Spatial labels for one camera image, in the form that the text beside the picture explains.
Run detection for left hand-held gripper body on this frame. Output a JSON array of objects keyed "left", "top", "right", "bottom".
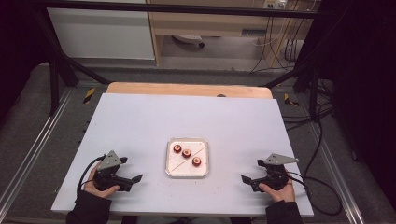
[{"left": 92, "top": 150, "right": 134, "bottom": 192}]

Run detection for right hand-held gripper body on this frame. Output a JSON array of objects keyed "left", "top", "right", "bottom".
[{"left": 250, "top": 152, "right": 300, "bottom": 192}]

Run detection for thin wooden skewer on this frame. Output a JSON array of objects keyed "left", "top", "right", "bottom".
[{"left": 171, "top": 147, "right": 206, "bottom": 172}]

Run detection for white square tray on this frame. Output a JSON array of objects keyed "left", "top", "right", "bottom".
[{"left": 164, "top": 137, "right": 210, "bottom": 179}]

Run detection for person's left hand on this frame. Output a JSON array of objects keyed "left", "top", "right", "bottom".
[{"left": 83, "top": 169, "right": 121, "bottom": 200}]

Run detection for person's right hand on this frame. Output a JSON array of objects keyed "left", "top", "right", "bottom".
[{"left": 258, "top": 177, "right": 296, "bottom": 203}]

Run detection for yellow black floor tape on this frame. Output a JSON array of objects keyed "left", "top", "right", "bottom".
[
  {"left": 82, "top": 87, "right": 96, "bottom": 105},
  {"left": 283, "top": 92, "right": 300, "bottom": 107}
]

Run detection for wooden table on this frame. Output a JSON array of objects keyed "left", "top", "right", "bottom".
[{"left": 106, "top": 81, "right": 275, "bottom": 100}]

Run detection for white cabinet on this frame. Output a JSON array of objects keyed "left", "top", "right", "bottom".
[{"left": 46, "top": 7, "right": 156, "bottom": 61}]

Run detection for black curtain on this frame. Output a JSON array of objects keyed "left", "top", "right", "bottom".
[
  {"left": 311, "top": 0, "right": 396, "bottom": 204},
  {"left": 0, "top": 0, "right": 49, "bottom": 120}
]

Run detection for white chair base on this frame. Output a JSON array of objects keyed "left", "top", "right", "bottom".
[{"left": 171, "top": 34, "right": 206, "bottom": 49}]

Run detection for light wooden desk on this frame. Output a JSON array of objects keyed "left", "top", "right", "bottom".
[{"left": 146, "top": 0, "right": 321, "bottom": 68}]

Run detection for white power strip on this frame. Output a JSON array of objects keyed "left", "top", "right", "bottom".
[{"left": 262, "top": 0, "right": 288, "bottom": 9}]

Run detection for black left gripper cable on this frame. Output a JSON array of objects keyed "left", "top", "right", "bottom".
[{"left": 76, "top": 154, "right": 107, "bottom": 199}]

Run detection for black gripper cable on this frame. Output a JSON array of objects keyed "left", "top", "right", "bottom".
[
  {"left": 76, "top": 154, "right": 107, "bottom": 199},
  {"left": 286, "top": 169, "right": 344, "bottom": 217}
]

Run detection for aluminium floor rail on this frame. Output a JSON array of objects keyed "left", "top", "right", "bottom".
[
  {"left": 0, "top": 88, "right": 75, "bottom": 213},
  {"left": 306, "top": 120, "right": 366, "bottom": 224}
]

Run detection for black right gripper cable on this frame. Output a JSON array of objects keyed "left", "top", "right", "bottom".
[{"left": 286, "top": 169, "right": 344, "bottom": 217}]

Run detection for black floor cables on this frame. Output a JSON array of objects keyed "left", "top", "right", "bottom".
[{"left": 281, "top": 77, "right": 336, "bottom": 133}]

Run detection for hanging black cable bundle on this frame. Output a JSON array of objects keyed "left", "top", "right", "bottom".
[{"left": 249, "top": 14, "right": 301, "bottom": 75}]

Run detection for black metal frame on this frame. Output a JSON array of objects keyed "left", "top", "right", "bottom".
[{"left": 31, "top": 0, "right": 325, "bottom": 123}]

